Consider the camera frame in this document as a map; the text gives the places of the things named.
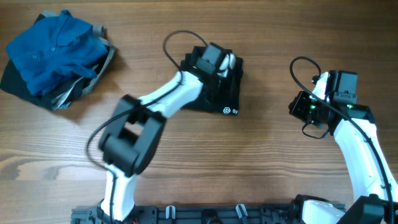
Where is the black t-shirt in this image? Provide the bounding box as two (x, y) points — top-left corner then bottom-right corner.
(180, 46), (243, 116)

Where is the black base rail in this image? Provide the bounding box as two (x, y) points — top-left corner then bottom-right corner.
(70, 203), (346, 224)

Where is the left black cable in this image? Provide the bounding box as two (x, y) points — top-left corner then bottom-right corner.
(86, 29), (209, 223)

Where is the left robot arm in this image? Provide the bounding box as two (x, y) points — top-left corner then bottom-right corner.
(99, 71), (203, 223)

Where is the right black cable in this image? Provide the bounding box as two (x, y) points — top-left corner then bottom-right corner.
(289, 56), (396, 224)

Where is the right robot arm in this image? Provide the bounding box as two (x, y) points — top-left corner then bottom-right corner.
(289, 91), (397, 223)

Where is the blue polo shirt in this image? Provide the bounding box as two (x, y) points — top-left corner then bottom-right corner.
(6, 10), (108, 96)

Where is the black cable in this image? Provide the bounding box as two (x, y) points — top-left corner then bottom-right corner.
(289, 56), (396, 224)
(86, 29), (209, 223)

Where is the grey folded garment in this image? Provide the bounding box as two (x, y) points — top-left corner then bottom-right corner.
(40, 25), (116, 111)

